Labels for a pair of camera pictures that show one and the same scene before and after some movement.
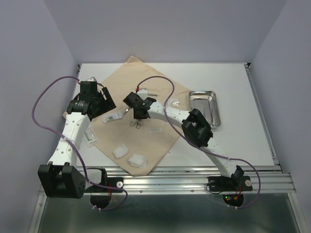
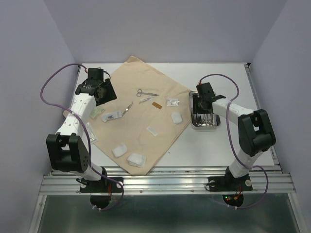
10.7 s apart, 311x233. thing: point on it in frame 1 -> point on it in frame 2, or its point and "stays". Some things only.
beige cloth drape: (138, 144) stays
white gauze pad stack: (137, 160) stays
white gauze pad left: (120, 151) stays
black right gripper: (136, 116) -> (196, 108)
